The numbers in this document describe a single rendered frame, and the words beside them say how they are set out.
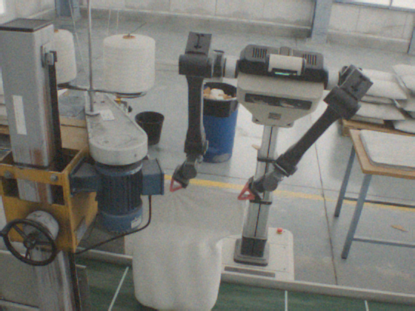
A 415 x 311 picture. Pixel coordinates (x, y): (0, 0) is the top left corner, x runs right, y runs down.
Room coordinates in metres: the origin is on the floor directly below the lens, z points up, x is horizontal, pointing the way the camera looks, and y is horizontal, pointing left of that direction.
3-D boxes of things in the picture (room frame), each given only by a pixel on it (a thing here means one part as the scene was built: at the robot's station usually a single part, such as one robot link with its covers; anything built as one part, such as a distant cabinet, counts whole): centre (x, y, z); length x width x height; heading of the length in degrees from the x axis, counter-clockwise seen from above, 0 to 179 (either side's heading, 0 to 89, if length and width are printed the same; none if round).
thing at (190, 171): (1.46, 0.05, 1.21); 0.11 x 0.09 x 0.12; 174
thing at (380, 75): (5.00, -1.91, 0.56); 0.66 x 0.42 x 0.13; 78
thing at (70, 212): (1.25, 0.51, 1.18); 0.34 x 0.25 x 0.31; 174
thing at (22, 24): (1.15, 0.52, 1.76); 0.12 x 0.11 x 0.01; 174
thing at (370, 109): (4.57, -1.84, 0.33); 0.66 x 0.43 x 0.13; 84
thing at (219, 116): (3.80, -0.05, 0.32); 0.51 x 0.48 x 0.65; 174
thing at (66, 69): (1.37, 0.53, 1.61); 0.15 x 0.14 x 0.17; 84
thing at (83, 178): (1.17, 0.36, 1.27); 0.12 x 0.09 x 0.09; 174
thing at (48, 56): (1.14, 0.45, 1.68); 0.05 x 0.03 x 0.06; 174
